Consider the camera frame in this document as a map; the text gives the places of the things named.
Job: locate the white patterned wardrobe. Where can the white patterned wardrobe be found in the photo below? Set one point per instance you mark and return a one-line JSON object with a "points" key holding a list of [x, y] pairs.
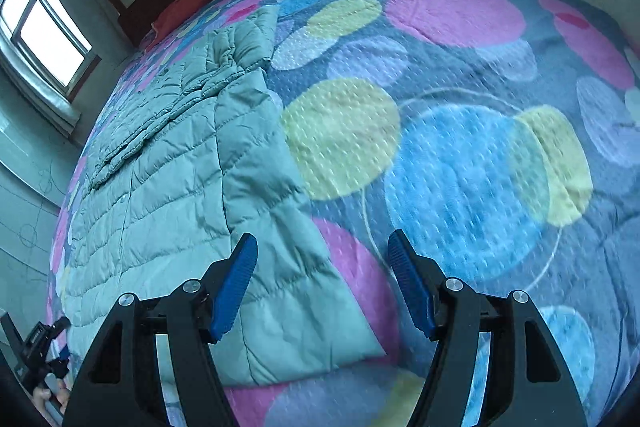
{"points": [[36, 165]]}

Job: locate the left window with frame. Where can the left window with frame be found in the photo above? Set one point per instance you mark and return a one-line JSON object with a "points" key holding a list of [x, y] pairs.
{"points": [[51, 43]]}

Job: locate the light green puffer jacket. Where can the light green puffer jacket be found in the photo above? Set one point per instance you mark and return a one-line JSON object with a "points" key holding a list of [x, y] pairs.
{"points": [[185, 168]]}

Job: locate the colourful circle pattern bedspread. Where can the colourful circle pattern bedspread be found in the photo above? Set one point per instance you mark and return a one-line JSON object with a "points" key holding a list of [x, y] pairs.
{"points": [[502, 136]]}

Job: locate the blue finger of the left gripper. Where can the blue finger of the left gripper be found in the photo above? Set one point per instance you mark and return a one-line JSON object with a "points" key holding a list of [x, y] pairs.
{"points": [[58, 360]]}

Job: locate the person's left hand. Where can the person's left hand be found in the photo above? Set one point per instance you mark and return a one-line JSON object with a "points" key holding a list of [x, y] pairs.
{"points": [[51, 403]]}

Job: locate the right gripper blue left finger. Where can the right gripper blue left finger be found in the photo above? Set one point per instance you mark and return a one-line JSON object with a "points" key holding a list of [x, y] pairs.
{"points": [[119, 380]]}

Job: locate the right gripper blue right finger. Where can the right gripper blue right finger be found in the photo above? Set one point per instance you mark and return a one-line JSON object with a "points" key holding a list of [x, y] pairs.
{"points": [[528, 381]]}

